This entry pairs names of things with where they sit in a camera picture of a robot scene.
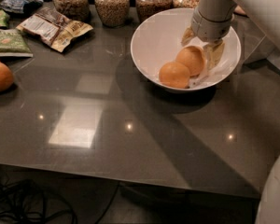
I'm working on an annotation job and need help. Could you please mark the blue snack packet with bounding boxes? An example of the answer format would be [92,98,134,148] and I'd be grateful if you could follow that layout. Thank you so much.
[0,0,44,15]

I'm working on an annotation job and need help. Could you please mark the glass jar of grains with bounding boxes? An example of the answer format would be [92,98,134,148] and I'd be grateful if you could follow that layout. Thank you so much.
[94,0,130,27]

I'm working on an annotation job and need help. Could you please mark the black cables on floor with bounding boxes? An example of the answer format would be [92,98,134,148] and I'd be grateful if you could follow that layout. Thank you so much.
[0,177,120,224]

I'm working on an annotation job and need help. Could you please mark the white ceramic bowl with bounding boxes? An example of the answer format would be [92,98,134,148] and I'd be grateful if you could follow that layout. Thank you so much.
[131,8,241,93]

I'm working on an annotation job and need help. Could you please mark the large orange on table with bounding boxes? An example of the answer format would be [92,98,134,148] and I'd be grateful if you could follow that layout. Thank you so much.
[0,62,14,92]

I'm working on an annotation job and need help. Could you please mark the glass jar dark beans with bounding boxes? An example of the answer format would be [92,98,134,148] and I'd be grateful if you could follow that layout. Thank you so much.
[135,0,172,21]

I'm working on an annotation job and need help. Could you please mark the brown white snack bag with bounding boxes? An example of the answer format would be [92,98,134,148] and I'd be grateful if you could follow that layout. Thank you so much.
[17,7,92,52]

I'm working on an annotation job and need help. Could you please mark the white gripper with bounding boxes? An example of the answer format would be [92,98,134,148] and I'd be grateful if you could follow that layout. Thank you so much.
[181,9,231,70]

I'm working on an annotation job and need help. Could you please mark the green snack packet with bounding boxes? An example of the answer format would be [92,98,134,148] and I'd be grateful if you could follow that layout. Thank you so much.
[0,29,33,57]

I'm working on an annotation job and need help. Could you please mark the glass jar of nuts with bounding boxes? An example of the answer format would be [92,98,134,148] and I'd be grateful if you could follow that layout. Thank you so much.
[52,0,90,21]

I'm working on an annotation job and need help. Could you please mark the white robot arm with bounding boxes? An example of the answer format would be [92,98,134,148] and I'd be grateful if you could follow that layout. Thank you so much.
[190,0,280,224]

